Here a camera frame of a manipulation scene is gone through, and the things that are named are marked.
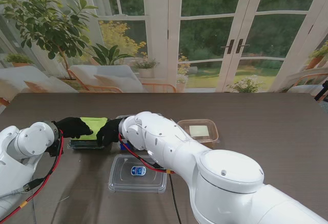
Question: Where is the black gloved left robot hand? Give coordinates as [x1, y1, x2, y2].
[52, 117, 94, 140]

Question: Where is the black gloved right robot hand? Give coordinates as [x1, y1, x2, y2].
[96, 118, 124, 147]

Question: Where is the clear lid with green sheet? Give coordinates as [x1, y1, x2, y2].
[67, 116, 111, 150]

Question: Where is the black plastic food tray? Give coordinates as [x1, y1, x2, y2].
[68, 139, 106, 150]

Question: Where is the clear lid with white label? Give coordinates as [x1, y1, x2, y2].
[176, 118, 220, 143]

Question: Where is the clear container with blue clips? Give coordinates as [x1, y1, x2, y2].
[115, 115, 135, 152]

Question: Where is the clear lid with blue sticker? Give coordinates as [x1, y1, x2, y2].
[108, 153, 168, 193]

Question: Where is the black tripod stand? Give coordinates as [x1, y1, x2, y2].
[314, 80, 328, 101]

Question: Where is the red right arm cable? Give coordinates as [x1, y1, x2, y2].
[118, 133, 175, 175]

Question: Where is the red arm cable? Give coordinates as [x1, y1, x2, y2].
[0, 129, 65, 224]
[118, 133, 175, 175]

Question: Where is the red left arm cable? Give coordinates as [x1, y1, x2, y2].
[0, 129, 65, 224]

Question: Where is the grey cable with black plug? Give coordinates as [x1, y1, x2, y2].
[0, 177, 45, 224]

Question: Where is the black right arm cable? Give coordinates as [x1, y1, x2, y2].
[168, 174, 183, 224]

